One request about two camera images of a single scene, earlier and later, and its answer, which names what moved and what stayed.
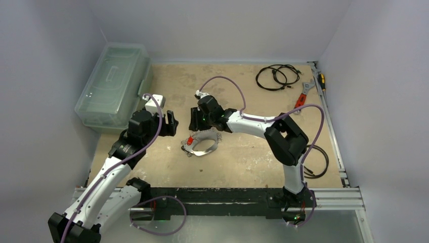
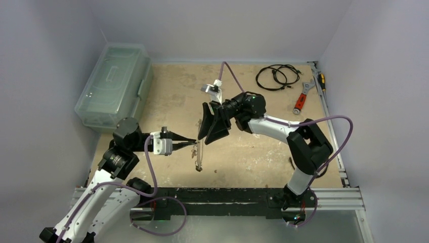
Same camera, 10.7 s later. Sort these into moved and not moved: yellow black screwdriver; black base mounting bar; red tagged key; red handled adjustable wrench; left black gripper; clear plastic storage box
Moved: left black gripper; red tagged key
Not moved: clear plastic storage box; black base mounting bar; yellow black screwdriver; red handled adjustable wrench
